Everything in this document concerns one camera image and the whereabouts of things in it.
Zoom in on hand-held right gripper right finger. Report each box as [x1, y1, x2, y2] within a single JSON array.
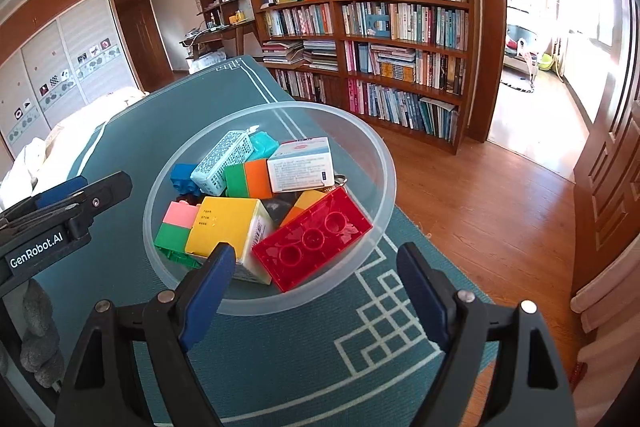
[[396, 241, 579, 427]]

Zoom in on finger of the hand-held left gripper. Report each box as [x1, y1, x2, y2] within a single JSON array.
[[0, 176, 89, 220], [0, 171, 134, 241]]

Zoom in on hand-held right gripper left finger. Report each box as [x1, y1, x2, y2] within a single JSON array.
[[54, 242, 237, 427]]

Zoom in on pink green toy block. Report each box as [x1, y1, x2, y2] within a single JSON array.
[[154, 201, 203, 269]]

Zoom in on blue toy block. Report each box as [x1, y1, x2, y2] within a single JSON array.
[[170, 163, 201, 198]]

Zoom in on red toy block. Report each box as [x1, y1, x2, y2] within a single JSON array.
[[251, 187, 375, 293]]

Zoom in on green orange toy block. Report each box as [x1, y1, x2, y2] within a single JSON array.
[[224, 159, 273, 199]]

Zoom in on white patterned small box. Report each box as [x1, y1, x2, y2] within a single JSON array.
[[190, 130, 252, 196]]

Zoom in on yellow orange toy block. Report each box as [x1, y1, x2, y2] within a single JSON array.
[[278, 189, 328, 228]]

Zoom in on white medicine box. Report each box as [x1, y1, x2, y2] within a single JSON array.
[[266, 137, 335, 194]]

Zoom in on teal floss container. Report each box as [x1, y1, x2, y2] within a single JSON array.
[[248, 132, 280, 162]]

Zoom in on clear plastic bowl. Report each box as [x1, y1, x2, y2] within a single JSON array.
[[142, 101, 397, 317]]

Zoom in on teal cloth desktop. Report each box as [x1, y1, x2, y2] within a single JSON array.
[[37, 54, 501, 427]]

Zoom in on person's left hand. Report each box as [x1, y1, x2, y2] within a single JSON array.
[[20, 279, 66, 389]]

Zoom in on white duvet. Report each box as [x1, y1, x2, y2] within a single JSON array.
[[0, 89, 148, 202]]

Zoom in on white sliding door wardrobe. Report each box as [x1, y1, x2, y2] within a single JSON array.
[[0, 0, 143, 158]]

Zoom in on brown wooden door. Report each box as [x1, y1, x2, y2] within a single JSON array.
[[110, 0, 176, 92]]

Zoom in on white plastic tub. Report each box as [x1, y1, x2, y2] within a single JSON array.
[[190, 52, 226, 72]]

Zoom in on wooden writing desk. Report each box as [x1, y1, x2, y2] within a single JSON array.
[[180, 19, 258, 60]]

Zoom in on zebra striped rug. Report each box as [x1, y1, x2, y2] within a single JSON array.
[[500, 79, 537, 96]]

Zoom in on wooden panel door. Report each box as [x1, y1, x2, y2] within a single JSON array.
[[570, 0, 640, 298]]

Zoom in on blue keyhole book box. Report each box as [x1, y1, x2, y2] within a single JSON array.
[[366, 13, 392, 38]]

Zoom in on rows of books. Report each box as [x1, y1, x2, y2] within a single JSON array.
[[257, 0, 468, 140]]

